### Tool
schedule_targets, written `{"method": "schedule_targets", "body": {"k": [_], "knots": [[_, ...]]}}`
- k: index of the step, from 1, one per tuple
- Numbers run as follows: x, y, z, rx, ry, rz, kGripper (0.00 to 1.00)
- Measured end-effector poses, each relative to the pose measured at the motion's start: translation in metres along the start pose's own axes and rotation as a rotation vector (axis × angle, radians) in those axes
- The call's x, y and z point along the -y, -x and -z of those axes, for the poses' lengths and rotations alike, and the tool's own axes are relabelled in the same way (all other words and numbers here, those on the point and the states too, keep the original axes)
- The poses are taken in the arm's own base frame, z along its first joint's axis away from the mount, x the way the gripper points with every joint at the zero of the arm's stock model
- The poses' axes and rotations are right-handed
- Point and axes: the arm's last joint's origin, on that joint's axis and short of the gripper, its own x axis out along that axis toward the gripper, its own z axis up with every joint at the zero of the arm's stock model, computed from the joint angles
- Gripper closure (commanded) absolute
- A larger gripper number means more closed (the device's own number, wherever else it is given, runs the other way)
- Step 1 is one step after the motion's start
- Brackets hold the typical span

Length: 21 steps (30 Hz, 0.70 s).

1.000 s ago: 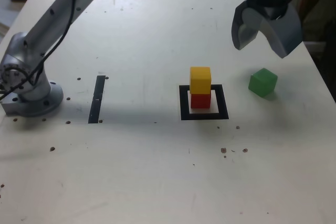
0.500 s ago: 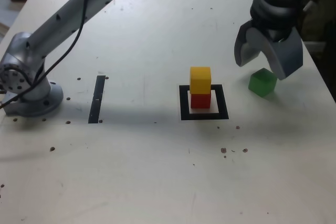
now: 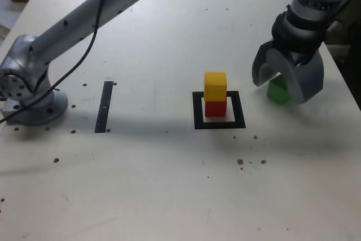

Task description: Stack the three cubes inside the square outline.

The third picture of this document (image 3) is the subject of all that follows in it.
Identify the black tape square outline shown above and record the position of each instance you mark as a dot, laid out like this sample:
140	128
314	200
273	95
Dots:
239	111

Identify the yellow cube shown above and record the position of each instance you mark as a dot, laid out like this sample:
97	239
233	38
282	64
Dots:
215	88

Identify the red cube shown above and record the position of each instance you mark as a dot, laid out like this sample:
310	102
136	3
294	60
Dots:
215	109

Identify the green cube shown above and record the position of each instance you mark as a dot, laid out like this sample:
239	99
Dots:
277	94

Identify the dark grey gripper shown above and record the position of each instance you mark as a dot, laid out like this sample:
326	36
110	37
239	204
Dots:
303	59

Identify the black tape strip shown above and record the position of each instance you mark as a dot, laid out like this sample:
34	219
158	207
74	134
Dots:
103	114

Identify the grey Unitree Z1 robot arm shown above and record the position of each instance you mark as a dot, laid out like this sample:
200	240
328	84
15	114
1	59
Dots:
70	26

